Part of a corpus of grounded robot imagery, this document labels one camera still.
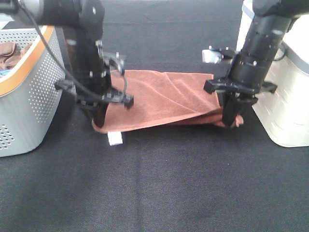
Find black table cloth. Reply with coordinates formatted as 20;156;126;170
0;0;309;232

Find white storage bin grey rim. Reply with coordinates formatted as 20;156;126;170
235;0;309;148

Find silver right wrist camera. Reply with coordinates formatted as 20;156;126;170
202;45;224;64

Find brown towels in basket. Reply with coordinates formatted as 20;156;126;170
0;42;32;70

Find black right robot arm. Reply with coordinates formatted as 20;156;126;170
202;0;309;127

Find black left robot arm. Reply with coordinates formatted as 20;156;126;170
0;0;134;128

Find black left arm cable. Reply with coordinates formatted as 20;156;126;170
19;4;102;102

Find brown microfibre towel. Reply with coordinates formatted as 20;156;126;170
91;69;244;133

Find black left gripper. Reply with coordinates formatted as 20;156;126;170
55;52;134;128

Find grey perforated laundry basket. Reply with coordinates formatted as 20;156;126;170
0;28;65;157

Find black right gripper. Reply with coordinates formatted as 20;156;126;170
204;46;278;127

